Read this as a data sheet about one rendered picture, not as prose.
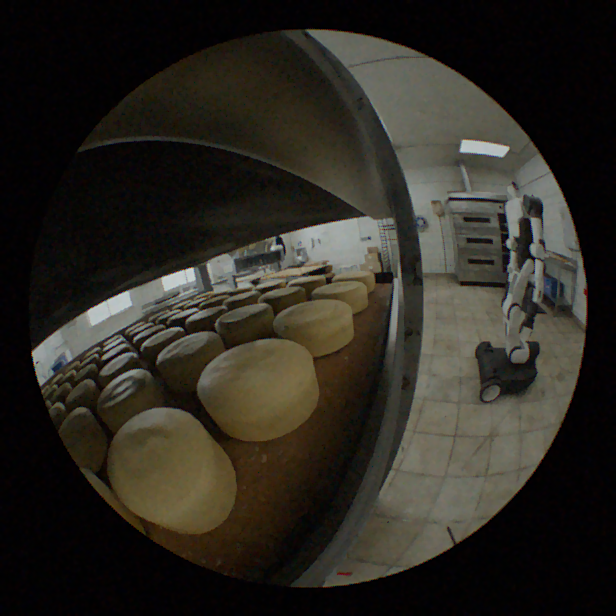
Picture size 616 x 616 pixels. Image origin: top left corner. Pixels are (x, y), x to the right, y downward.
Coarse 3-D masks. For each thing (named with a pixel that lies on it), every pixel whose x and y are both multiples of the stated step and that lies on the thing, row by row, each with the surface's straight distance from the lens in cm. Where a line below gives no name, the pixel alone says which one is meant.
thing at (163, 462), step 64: (192, 320) 20; (256, 320) 14; (320, 320) 10; (64, 384) 29; (128, 384) 12; (192, 384) 11; (256, 384) 7; (320, 384) 9; (128, 448) 8; (192, 448) 6; (256, 448) 7; (320, 448) 7; (128, 512) 9; (192, 512) 5; (256, 512) 6
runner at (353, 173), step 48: (240, 48) 3; (288, 48) 3; (144, 96) 3; (192, 96) 3; (240, 96) 3; (288, 96) 4; (336, 96) 4; (96, 144) 4; (240, 144) 5; (288, 144) 5; (336, 144) 5; (336, 192) 10; (384, 192) 12
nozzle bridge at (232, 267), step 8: (248, 256) 208; (256, 256) 224; (264, 256) 231; (272, 256) 239; (280, 256) 239; (224, 264) 217; (232, 264) 201; (240, 264) 211; (256, 264) 223; (264, 264) 224; (272, 264) 255; (224, 272) 221; (232, 272) 205; (240, 272) 204; (232, 280) 209; (232, 288) 214
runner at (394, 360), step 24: (384, 360) 10; (384, 384) 9; (384, 408) 8; (384, 432) 4; (360, 456) 7; (384, 456) 4; (360, 480) 6; (336, 504) 6; (360, 504) 3; (336, 528) 6; (360, 528) 3; (312, 552) 6; (336, 552) 3; (288, 576) 6; (312, 576) 3
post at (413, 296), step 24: (336, 72) 42; (360, 96) 35; (384, 144) 28; (384, 168) 26; (408, 192) 26; (408, 216) 25; (408, 240) 25; (408, 264) 25; (408, 288) 26; (408, 312) 27; (408, 336) 28; (408, 360) 31; (408, 384) 34; (408, 408) 38; (384, 480) 80
